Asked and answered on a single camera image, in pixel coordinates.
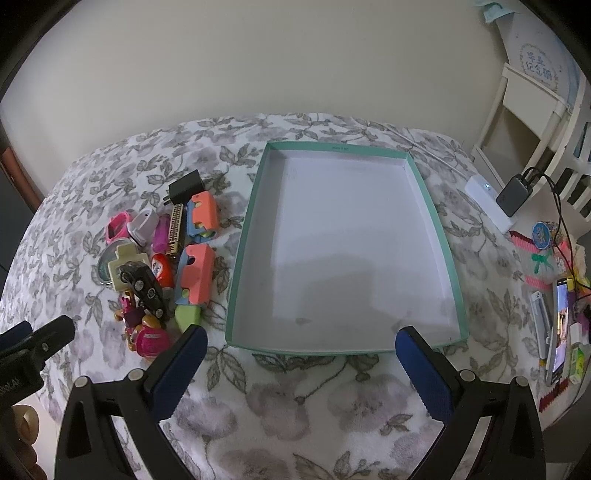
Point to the orange blue toy green blade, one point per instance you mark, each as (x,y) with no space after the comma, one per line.
(196,277)

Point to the smartphone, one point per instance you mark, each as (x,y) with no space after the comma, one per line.
(559,332)

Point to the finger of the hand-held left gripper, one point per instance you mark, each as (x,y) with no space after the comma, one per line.
(48,339)
(14,336)

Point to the purple lighter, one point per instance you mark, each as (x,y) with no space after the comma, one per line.
(163,234)

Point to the pink toy figure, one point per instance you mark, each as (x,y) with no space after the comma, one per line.
(150,341)

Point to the cream hair clip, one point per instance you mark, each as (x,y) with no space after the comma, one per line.
(127,254)

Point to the white printed album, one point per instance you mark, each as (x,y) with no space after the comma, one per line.
(540,60)

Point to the round silver tin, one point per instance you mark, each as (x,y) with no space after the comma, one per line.
(104,272)

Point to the round patterned tin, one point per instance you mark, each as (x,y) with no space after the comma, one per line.
(545,235)

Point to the black plug charger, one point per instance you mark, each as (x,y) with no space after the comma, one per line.
(187,187)

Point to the small magenta toy figure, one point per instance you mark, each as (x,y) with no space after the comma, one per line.
(123,317)

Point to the orange spray bottle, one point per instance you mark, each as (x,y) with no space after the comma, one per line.
(162,272)

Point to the silver metal clipper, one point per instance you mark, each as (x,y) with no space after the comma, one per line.
(541,323)

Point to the black power adapter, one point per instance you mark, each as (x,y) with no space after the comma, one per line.
(516,197)

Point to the gold patterned lighter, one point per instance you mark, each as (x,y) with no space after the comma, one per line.
(177,230)

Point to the teal-rimmed white tray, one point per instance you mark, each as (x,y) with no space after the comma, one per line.
(341,240)

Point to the white shelf rack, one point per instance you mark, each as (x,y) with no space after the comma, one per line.
(526,99)

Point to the white plastic box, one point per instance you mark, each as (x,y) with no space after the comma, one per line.
(482,194)

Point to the green ribbon bow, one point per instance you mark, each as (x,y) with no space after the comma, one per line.
(541,262)

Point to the red zigzag-edged mat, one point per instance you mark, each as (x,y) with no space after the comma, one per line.
(549,398)

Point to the orange and blue toy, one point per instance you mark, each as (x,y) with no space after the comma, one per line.
(203,214)

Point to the white cap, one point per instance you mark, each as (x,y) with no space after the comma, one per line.
(142,226)

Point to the pink toy watch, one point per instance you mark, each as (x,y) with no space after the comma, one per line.
(117,227)

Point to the brown wooden furniture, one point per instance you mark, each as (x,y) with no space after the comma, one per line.
(7,166)

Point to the black toy car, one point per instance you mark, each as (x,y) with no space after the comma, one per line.
(144,288)

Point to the person's left hand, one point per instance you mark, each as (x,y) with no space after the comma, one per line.
(27,461)

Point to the teal fabric item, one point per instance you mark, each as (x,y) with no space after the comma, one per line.
(490,10)

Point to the small green box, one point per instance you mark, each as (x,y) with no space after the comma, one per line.
(576,365)

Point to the floral printed blanket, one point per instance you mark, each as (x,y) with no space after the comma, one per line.
(286,415)

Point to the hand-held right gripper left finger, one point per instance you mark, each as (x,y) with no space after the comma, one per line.
(181,369)

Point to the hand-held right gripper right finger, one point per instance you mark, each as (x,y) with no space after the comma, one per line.
(425,374)

